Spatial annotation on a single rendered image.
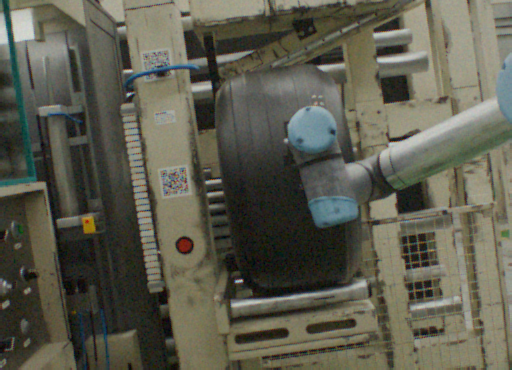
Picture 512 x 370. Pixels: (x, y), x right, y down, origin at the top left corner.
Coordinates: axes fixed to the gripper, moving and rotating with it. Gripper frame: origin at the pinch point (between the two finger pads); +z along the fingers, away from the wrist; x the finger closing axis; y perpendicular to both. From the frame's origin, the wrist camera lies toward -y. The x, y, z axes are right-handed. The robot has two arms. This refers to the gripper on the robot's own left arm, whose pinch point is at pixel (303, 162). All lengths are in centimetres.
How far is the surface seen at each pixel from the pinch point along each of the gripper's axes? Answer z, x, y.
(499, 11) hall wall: 1016, -476, 322
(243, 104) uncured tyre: 6.9, 10.9, 15.6
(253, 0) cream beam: 42, 4, 52
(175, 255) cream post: 23.9, 33.3, -16.0
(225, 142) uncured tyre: 5.7, 16.1, 7.6
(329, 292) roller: 18.0, -2.7, -29.7
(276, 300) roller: 18.0, 10.0, -29.8
